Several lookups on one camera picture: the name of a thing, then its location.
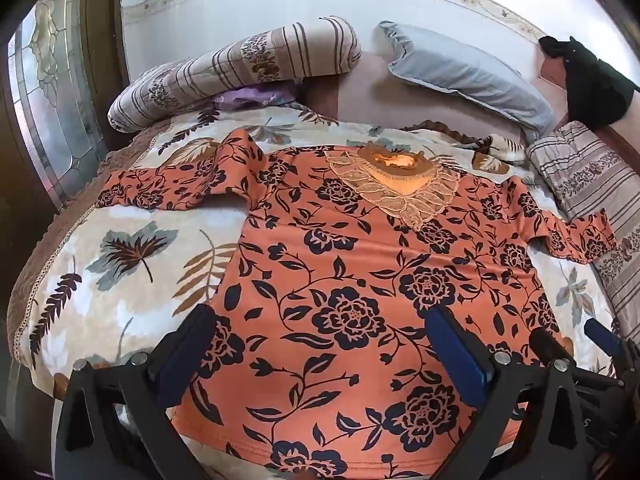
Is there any leaf print blanket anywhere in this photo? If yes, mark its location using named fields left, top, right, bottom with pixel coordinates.
left=12, top=102, right=621, bottom=480

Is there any stained glass window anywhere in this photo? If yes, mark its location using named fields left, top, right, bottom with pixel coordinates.
left=7, top=0, right=108, bottom=211

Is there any black garment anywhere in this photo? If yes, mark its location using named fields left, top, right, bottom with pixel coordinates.
left=539, top=36, right=640, bottom=128

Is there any striped pillow at right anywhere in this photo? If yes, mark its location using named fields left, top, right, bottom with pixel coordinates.
left=527, top=121, right=640, bottom=331

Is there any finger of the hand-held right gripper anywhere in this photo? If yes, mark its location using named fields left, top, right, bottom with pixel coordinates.
left=584, top=318, right=627, bottom=367
left=530, top=328, right=572, bottom=367

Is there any purple cloth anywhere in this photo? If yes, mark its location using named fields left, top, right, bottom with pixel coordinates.
left=212, top=85, right=296, bottom=111

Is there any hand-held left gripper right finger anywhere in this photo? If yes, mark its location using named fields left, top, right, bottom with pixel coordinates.
left=425, top=306, right=591, bottom=480

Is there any striped rolled quilt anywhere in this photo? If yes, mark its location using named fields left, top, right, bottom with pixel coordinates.
left=107, top=16, right=362, bottom=134

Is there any grey pillow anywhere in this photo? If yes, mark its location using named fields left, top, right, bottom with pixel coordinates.
left=377, top=21, right=557, bottom=145

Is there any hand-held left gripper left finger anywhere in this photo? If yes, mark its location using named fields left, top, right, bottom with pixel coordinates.
left=54, top=304, right=221, bottom=480

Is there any orange floral shirt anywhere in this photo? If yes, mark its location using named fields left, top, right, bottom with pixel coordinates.
left=95, top=127, right=618, bottom=480

